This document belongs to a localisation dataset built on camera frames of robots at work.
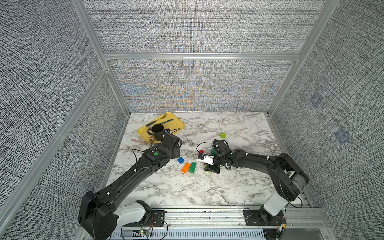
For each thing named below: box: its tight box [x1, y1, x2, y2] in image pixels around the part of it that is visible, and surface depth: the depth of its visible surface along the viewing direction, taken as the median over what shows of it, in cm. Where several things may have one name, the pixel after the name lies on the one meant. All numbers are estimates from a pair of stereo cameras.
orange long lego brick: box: [181, 162, 191, 174], surface depth 92 cm
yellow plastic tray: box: [138, 112, 185, 144], surface depth 116 cm
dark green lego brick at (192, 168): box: [188, 161, 197, 174], surface depth 92 cm
